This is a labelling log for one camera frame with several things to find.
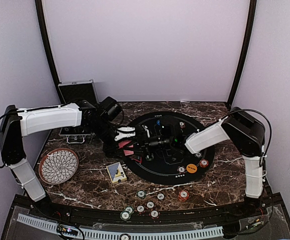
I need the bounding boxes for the black orange 100 chip stack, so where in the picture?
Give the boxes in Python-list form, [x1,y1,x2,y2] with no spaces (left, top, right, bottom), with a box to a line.
[156,193,165,201]

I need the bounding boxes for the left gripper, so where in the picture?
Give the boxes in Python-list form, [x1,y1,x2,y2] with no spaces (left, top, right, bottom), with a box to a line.
[88,119,126,160]

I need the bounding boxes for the green 20 chip stack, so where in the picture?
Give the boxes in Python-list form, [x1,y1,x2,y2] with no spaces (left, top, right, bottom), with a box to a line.
[136,190,146,199]

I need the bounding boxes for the black round poker mat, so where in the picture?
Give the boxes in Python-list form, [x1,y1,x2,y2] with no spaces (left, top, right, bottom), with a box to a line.
[123,111,215,185]

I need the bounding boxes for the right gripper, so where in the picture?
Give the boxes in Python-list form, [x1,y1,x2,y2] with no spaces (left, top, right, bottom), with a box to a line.
[123,131,174,159]

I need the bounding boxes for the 100 chips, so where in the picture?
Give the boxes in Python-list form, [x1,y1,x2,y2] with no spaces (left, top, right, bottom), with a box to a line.
[179,122,186,128]
[177,166,186,174]

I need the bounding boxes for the floral ceramic plate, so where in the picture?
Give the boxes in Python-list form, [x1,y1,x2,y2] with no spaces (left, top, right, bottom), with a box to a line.
[38,148,79,185]

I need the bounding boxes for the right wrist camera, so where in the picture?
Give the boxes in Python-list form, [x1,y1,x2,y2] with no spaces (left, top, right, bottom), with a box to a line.
[142,125,151,138]

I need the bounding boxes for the red triangle all-in marker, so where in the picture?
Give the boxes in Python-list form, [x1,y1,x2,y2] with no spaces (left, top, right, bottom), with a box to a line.
[131,155,142,163]

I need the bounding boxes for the red 5 chips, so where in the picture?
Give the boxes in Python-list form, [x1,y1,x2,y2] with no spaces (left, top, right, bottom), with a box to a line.
[199,159,209,168]

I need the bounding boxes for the fallen 100 chip on duct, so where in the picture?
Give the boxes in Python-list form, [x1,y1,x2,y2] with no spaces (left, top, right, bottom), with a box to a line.
[119,233,131,240]

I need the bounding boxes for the gold blue card box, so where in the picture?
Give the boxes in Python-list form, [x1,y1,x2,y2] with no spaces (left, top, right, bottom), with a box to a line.
[106,162,127,185]

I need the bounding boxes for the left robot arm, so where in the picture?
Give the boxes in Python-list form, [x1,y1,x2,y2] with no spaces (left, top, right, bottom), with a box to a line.
[0,97,123,218]

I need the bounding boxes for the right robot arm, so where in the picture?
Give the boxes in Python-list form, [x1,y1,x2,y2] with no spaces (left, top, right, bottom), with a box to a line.
[176,107,267,217]

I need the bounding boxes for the red 5 chip stack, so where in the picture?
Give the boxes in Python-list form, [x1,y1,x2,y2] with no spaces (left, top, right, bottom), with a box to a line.
[178,190,190,202]

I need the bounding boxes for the white slotted cable duct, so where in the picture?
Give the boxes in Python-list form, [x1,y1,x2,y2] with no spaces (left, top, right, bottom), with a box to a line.
[16,213,224,240]

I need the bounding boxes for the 100 chip on rail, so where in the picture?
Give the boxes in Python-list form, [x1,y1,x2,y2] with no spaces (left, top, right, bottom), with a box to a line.
[136,205,145,214]

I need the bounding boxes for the fallen green 20 chip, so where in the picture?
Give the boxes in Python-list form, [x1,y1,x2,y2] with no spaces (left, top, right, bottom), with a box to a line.
[124,206,135,215]
[120,211,131,221]

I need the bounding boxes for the orange big blind button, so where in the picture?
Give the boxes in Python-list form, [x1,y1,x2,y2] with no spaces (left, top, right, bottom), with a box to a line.
[186,163,198,174]

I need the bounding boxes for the aluminium poker chip case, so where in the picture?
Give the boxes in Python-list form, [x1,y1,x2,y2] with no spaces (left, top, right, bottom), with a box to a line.
[58,79,99,144]

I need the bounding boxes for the red-backed card deck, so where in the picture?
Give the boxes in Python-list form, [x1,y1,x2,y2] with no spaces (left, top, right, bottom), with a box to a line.
[118,140,134,156]

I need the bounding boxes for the green 20 chips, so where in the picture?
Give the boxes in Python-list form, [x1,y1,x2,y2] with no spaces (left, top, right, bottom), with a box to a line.
[145,154,154,161]
[195,152,202,158]

